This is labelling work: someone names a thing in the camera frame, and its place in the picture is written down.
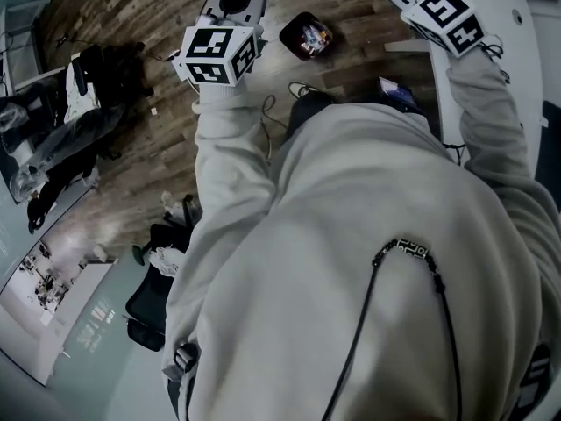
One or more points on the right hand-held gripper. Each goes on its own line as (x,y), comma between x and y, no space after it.
(442,11)

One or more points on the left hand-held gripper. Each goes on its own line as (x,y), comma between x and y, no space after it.
(206,44)

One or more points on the black waste bin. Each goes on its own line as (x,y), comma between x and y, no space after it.
(290,26)

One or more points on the person's right forearm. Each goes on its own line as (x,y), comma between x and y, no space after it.
(491,116)

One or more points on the person's left forearm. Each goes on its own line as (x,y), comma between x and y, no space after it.
(232,156)

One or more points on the person's white shoe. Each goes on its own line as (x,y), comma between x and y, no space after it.
(302,89)

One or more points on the person's black trousers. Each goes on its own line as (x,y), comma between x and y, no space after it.
(311,112)

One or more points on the black chair with white garment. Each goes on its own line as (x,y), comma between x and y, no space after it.
(109,73)

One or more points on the white crumpled paper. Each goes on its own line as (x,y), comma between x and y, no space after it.
(167,200)

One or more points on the black swivel chair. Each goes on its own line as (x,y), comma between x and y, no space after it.
(186,211)

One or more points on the plastic wrapped black chair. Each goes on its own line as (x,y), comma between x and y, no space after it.
(66,138)

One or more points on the white crumpled cloth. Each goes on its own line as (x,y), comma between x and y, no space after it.
(164,259)

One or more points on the operator in beige sweater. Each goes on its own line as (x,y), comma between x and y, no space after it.
(350,257)

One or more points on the black mesh office chair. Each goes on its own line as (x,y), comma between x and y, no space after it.
(144,305)

